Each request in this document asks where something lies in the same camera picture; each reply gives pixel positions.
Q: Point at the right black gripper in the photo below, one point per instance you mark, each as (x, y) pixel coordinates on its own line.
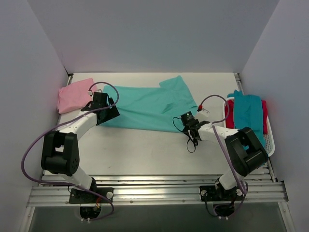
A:
(192, 133)

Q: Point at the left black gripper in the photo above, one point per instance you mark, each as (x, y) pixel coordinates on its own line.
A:
(109, 114)

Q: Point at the mint green t-shirt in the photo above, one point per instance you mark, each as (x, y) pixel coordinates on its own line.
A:
(153, 108)

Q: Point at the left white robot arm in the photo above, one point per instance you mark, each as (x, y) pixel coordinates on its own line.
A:
(60, 153)

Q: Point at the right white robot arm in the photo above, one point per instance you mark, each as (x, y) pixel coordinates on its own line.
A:
(242, 149)

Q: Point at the folded pink t-shirt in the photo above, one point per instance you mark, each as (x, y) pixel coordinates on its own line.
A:
(74, 96)

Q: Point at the red t-shirt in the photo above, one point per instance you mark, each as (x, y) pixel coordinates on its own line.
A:
(229, 112)

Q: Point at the teal blue t-shirt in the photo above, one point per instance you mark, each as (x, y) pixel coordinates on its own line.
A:
(248, 112)

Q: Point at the white laundry basket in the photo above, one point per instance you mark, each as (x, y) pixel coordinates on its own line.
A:
(269, 147)

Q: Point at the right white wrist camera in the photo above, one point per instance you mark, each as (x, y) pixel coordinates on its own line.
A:
(202, 114)

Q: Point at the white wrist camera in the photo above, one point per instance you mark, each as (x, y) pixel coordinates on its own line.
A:
(202, 114)
(90, 92)

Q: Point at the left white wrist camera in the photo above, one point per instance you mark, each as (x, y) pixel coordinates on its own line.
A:
(90, 92)

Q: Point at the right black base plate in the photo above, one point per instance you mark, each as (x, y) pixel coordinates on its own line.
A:
(214, 193)

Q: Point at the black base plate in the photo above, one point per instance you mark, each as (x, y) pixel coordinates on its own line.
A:
(214, 193)
(78, 196)

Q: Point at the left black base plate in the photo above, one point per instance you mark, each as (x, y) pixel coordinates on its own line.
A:
(78, 196)

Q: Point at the aluminium rail frame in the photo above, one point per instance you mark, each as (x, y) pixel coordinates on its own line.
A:
(156, 188)

